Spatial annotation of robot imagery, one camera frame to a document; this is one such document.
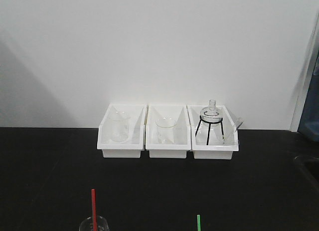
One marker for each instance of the left white storage bin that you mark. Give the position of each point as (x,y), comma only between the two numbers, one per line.
(132,147)

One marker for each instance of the glass beaker in bin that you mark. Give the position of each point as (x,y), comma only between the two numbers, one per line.
(119,121)
(165,130)

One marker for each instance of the green plastic spoon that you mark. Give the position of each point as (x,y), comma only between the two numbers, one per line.
(198,219)

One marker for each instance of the glass beaker in middle bin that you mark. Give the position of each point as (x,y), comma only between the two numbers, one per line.
(165,130)

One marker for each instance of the small glass funnel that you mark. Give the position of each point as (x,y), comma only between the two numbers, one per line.
(228,138)

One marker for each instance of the black wire tripod stand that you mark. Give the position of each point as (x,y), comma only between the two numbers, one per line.
(208,131)

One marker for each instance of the glass beaker in left bin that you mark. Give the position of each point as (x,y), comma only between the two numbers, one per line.
(119,121)

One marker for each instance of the white storage bin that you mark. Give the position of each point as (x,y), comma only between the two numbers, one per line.
(132,147)
(214,150)
(182,133)

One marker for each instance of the red plastic spoon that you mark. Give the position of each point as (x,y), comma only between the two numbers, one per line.
(94,216)

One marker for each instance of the glass beaker with spout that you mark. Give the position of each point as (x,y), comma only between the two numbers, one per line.
(87,224)

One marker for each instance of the right white storage bin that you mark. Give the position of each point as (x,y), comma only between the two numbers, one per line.
(214,150)

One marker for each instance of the round glass flask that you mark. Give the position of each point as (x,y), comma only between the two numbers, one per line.
(211,113)

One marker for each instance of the blue cabinet edge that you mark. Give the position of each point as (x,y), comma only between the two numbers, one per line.
(309,120)

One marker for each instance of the middle white storage bin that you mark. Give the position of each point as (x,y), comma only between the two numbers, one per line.
(182,133)

